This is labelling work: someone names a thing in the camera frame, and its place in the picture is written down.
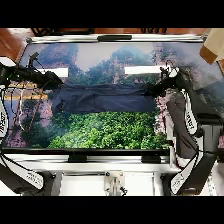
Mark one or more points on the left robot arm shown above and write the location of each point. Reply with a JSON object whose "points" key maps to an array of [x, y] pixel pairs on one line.
{"points": [[13, 71]]}

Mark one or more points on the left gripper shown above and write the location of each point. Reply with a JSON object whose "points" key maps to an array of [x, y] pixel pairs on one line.
{"points": [[50, 81]]}

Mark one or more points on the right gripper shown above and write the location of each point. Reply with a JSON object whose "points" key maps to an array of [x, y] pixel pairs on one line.
{"points": [[158, 88]]}

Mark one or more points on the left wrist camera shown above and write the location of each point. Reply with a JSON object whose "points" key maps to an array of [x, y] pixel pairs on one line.
{"points": [[32, 58]]}

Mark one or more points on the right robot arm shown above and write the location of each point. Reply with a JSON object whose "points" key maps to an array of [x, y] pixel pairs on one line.
{"points": [[206, 133]]}

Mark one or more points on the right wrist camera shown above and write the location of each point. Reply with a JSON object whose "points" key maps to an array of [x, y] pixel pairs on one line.
{"points": [[164, 71]]}

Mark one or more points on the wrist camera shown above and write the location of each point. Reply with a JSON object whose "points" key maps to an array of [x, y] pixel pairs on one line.
{"points": [[164, 71], [32, 58]]}

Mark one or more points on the cardboard box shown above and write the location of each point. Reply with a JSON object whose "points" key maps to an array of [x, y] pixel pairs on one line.
{"points": [[215, 45]]}

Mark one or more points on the navy blue shirt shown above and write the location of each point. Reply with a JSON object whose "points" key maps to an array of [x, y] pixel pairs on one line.
{"points": [[103, 98]]}

